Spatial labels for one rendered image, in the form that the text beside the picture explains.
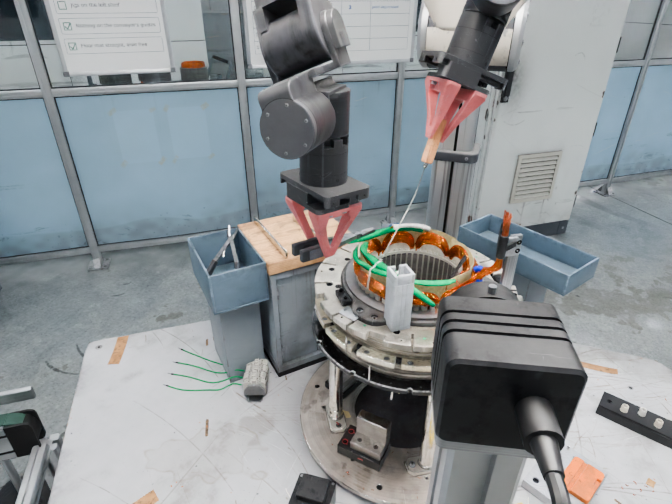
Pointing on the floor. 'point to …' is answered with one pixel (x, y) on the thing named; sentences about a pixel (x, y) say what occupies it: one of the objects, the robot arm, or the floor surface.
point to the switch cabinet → (546, 114)
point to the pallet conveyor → (28, 445)
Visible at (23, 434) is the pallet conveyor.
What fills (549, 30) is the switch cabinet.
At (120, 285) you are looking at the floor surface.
